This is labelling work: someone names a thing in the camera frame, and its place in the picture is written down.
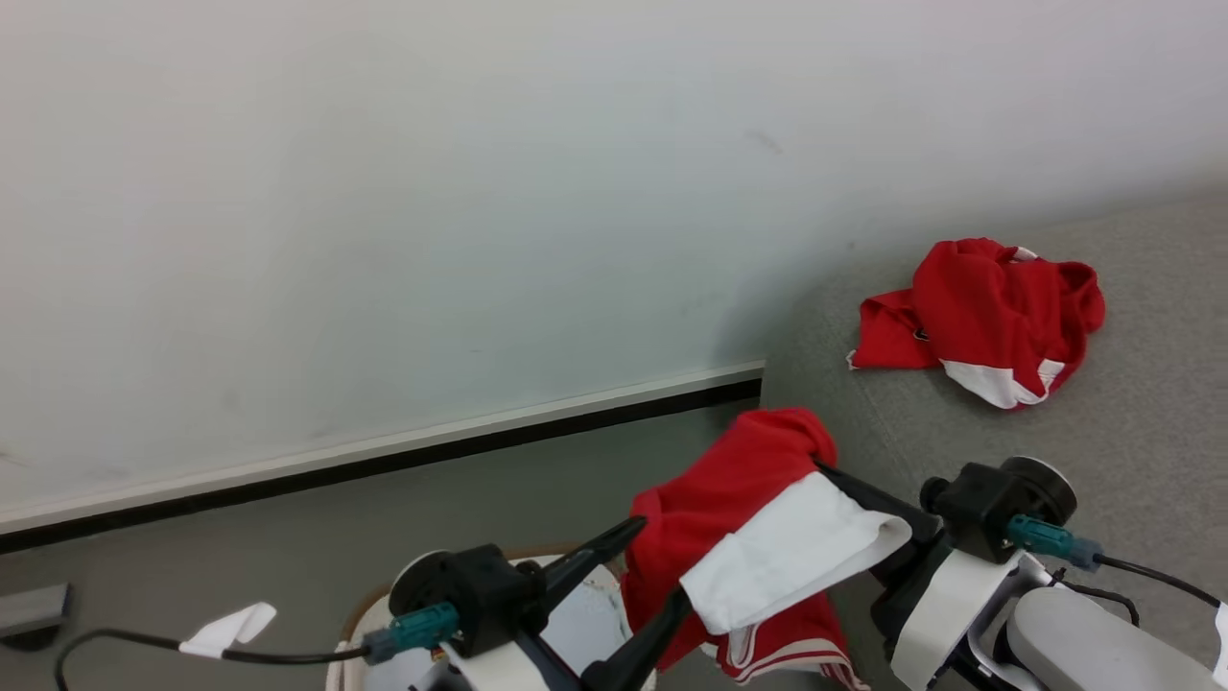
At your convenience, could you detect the red garment with white hem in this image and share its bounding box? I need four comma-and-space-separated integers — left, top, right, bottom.
846, 237, 1107, 411

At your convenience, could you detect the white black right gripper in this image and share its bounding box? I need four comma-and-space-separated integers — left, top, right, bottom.
814, 462, 1053, 691

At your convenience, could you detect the white and black baseboard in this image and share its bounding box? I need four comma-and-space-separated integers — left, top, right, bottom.
0, 360, 767, 556

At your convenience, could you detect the white perforated laundry basket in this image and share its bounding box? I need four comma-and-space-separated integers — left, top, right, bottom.
326, 549, 663, 691

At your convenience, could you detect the black right camera cable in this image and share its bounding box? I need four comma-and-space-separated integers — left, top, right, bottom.
1094, 552, 1228, 610

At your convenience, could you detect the black left camera cable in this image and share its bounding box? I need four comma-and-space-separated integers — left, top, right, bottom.
54, 628, 371, 691

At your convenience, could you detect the grey fabric sofa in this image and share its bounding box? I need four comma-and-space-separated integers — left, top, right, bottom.
758, 197, 1228, 691

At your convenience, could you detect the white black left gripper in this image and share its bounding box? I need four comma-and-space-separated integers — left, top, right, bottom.
437, 515, 694, 691

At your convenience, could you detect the red white striped garment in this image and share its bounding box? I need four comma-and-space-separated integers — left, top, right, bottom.
619, 408, 914, 691

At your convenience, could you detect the white paper cable label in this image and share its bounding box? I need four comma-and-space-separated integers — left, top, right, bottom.
178, 602, 278, 660

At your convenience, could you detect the black camera cable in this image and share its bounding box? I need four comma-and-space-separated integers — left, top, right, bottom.
54, 628, 371, 691
1094, 552, 1228, 610

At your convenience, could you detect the grey flat floor block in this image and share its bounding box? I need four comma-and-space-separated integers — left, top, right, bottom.
0, 583, 74, 653

